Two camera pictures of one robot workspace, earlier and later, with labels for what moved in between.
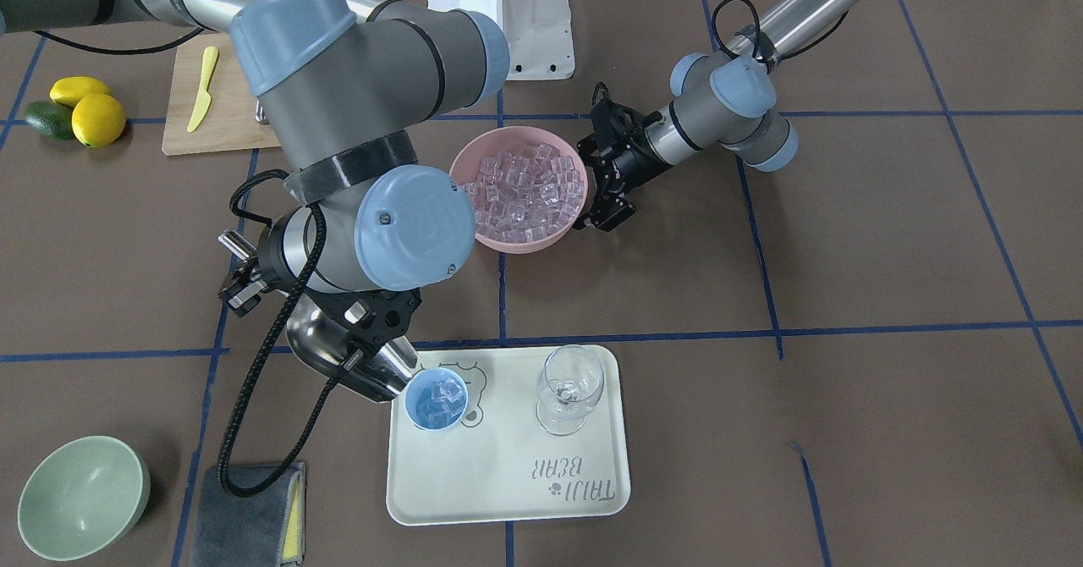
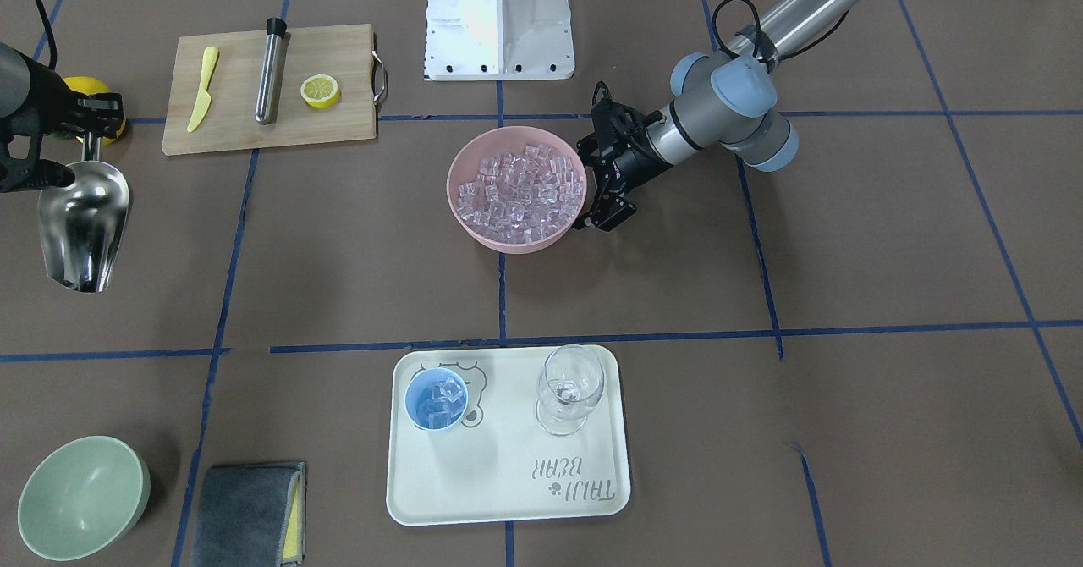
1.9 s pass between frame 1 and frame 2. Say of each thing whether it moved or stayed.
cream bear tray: stayed
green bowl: stayed
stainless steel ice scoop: moved
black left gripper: stayed
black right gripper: moved
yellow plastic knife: stayed
